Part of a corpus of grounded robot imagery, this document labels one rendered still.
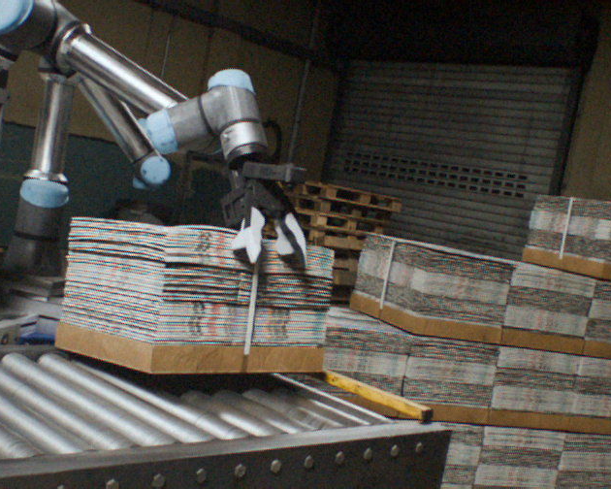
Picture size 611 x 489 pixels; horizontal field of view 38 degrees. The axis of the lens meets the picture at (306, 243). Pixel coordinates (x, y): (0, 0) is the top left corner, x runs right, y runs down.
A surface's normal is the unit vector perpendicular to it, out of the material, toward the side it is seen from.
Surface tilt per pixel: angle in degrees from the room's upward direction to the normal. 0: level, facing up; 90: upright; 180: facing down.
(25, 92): 90
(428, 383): 90
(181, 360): 87
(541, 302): 90
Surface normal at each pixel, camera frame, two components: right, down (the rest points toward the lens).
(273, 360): 0.70, 0.07
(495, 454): 0.39, 0.11
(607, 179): -0.69, -0.09
